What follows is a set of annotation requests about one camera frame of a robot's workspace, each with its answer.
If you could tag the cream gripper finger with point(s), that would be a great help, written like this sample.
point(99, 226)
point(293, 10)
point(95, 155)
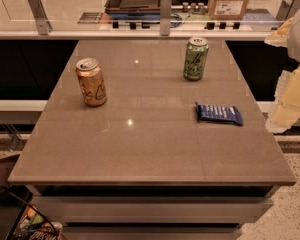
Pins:
point(285, 110)
point(282, 37)

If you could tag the green soda can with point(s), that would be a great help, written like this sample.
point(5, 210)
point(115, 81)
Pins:
point(195, 58)

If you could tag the orange soda can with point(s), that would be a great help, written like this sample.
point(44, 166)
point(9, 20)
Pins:
point(91, 81)

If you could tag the cardboard box with label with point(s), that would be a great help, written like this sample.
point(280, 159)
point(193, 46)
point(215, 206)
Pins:
point(227, 9)

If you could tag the blue snack packet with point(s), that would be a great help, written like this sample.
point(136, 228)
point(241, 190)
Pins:
point(219, 114)

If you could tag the grey table drawer unit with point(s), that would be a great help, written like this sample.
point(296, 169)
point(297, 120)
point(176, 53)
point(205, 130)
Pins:
point(152, 218)

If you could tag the snack bag box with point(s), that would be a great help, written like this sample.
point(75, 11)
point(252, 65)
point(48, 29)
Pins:
point(32, 225)

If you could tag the right metal glass bracket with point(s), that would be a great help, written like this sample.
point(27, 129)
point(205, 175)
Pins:
point(287, 9)

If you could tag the metal glass bracket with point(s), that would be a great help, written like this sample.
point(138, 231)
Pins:
point(42, 23)
point(287, 9)
point(165, 17)

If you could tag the middle metal glass bracket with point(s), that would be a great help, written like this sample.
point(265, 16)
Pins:
point(165, 17)

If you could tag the left metal glass bracket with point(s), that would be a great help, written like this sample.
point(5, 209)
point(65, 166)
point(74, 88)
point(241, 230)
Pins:
point(42, 23)

